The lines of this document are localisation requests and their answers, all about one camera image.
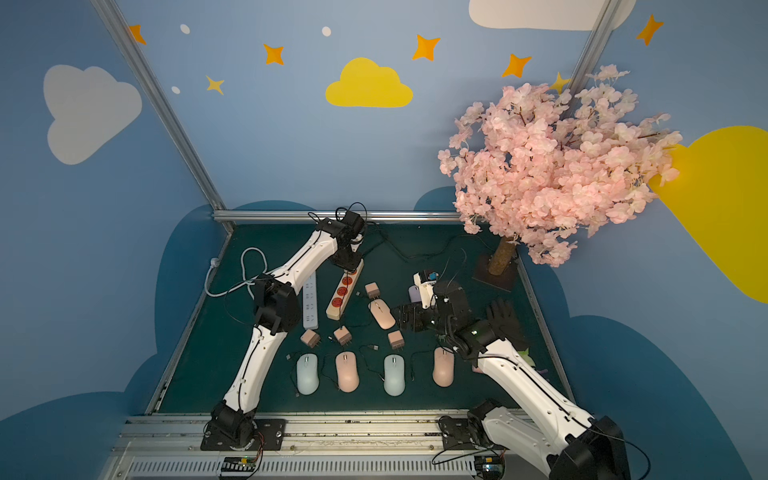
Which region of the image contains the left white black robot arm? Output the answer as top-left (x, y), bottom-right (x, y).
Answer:
top-left (205, 210), bottom-right (366, 450)

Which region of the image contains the black green work glove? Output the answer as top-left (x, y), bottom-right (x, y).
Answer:
top-left (486, 298), bottom-right (530, 354)

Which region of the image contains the black USB charging cable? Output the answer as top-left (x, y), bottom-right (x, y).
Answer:
top-left (358, 343), bottom-right (385, 380)

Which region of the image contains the pink USB charger plug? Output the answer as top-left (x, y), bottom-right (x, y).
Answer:
top-left (388, 330), bottom-right (405, 349)

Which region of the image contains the pink wireless mouse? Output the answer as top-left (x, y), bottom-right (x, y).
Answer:
top-left (432, 347), bottom-right (455, 388)
top-left (335, 351), bottom-right (360, 393)

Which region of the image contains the aluminium back frame bar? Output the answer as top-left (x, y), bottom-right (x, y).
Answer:
top-left (212, 209), bottom-right (464, 224)

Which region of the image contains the light green wireless mouse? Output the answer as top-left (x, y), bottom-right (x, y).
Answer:
top-left (296, 353), bottom-right (319, 396)

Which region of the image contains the purple wireless mouse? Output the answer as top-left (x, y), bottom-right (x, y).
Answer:
top-left (408, 285), bottom-right (421, 303)

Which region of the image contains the white power strip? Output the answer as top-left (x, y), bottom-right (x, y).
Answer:
top-left (302, 272), bottom-right (319, 330)

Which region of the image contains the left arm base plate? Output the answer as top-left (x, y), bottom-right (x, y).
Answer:
top-left (200, 418), bottom-right (287, 452)

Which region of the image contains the black loose usb cable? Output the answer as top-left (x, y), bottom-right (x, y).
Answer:
top-left (407, 350), bottom-right (430, 383)
top-left (320, 337), bottom-right (338, 385)

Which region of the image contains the peach wireless mouse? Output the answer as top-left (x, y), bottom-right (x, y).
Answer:
top-left (369, 298), bottom-right (396, 330)

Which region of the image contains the aluminium front rail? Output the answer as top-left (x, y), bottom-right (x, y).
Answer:
top-left (102, 410), bottom-right (550, 479)

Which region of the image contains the black power cable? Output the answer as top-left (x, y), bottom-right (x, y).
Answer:
top-left (334, 203), bottom-right (499, 265)

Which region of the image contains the green circuit board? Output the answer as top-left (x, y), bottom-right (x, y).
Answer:
top-left (473, 455), bottom-right (505, 480)
top-left (218, 457), bottom-right (258, 480)

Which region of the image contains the pink USB charger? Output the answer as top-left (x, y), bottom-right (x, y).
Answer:
top-left (333, 326), bottom-right (352, 346)
top-left (300, 329), bottom-right (321, 349)

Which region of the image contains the light blue wireless mouse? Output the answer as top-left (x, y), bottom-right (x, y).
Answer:
top-left (384, 354), bottom-right (405, 397)

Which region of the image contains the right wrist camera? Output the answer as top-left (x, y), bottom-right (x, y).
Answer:
top-left (413, 270), bottom-right (439, 309)

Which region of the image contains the green circuit board right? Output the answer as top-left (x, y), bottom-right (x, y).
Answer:
top-left (473, 455), bottom-right (505, 480)

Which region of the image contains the green circuit board left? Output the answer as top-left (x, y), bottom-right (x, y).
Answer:
top-left (218, 457), bottom-right (258, 480)

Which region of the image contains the pink cherry blossom tree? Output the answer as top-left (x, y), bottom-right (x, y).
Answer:
top-left (438, 65), bottom-right (682, 279)

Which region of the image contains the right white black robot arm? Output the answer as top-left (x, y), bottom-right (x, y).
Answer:
top-left (398, 272), bottom-right (631, 479)

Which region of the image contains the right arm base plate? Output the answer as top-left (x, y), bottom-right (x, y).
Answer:
top-left (437, 415), bottom-right (523, 452)

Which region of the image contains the beige wooden power strip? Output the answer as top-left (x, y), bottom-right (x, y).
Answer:
top-left (326, 260), bottom-right (364, 321)

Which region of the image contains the pink wireless mouse front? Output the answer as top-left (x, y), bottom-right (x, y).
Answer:
top-left (335, 351), bottom-right (360, 393)

